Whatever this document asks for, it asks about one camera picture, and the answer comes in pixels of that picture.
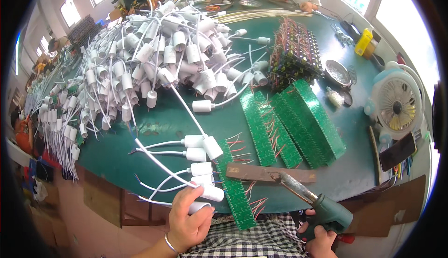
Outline yellow container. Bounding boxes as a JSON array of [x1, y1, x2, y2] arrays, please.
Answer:
[[354, 28, 374, 56]]

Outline large pile of white capacitors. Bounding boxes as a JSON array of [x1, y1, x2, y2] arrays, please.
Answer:
[[25, 0, 273, 182]]

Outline brown tape roll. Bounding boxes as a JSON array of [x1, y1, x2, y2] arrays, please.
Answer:
[[362, 41, 377, 60]]

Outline person's right hand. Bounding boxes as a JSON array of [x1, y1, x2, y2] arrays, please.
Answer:
[[297, 209, 339, 258]]

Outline long green circuit board strip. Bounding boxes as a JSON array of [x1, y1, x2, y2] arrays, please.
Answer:
[[215, 138, 258, 231]]

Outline green soldering gun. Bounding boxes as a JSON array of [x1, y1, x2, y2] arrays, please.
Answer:
[[268, 171, 354, 242]]

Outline person's left hand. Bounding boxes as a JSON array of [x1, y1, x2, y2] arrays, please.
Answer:
[[168, 185, 216, 254]]

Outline person's body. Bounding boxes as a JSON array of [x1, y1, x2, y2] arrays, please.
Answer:
[[178, 213, 309, 258]]

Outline black phone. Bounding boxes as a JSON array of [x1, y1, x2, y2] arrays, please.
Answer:
[[379, 131, 418, 173]]

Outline silver bracelet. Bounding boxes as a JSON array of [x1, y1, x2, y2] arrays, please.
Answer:
[[164, 232, 180, 255]]

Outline stack of populated circuit boards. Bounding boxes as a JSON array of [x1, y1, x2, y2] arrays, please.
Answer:
[[269, 17, 325, 91]]

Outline cluster of board-wired white capacitors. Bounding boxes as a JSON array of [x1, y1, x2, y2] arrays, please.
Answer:
[[129, 134, 224, 193]]

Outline brown cardboard sheet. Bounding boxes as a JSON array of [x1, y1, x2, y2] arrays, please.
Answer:
[[337, 175, 427, 238]]

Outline white desk fan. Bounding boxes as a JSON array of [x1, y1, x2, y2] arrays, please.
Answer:
[[363, 61, 426, 144]]

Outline bundle of pale wires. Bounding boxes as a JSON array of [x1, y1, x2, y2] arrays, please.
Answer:
[[213, 8, 313, 25]]

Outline thin wooden slat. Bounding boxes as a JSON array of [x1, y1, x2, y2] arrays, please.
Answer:
[[367, 125, 383, 186]]

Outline dark stack of boards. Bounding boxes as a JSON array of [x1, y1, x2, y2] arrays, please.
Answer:
[[66, 14, 101, 47]]

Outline white crumpled lump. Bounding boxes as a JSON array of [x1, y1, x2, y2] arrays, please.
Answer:
[[326, 86, 346, 109]]

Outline brown wooden strip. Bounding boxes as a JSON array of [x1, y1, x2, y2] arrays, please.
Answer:
[[225, 162, 318, 184]]

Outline dark round lid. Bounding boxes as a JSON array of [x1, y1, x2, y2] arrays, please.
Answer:
[[340, 90, 354, 107]]

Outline round metal dish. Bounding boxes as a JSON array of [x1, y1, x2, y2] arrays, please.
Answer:
[[323, 60, 353, 87]]

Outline wooden table frame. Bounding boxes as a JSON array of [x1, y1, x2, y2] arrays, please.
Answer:
[[82, 168, 173, 229]]

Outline green circuit board panel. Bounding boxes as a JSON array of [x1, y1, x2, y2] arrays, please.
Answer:
[[253, 90, 304, 170], [269, 91, 331, 170], [291, 79, 347, 161], [239, 87, 278, 168]]

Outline small white tubes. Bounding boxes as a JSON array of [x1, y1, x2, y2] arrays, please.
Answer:
[[331, 23, 351, 46]]

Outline bunch of coloured cables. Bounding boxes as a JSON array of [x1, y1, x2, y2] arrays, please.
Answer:
[[391, 156, 414, 179]]

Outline white capacitor with cable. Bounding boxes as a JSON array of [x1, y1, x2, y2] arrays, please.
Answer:
[[198, 184, 225, 203], [188, 201, 213, 216]]

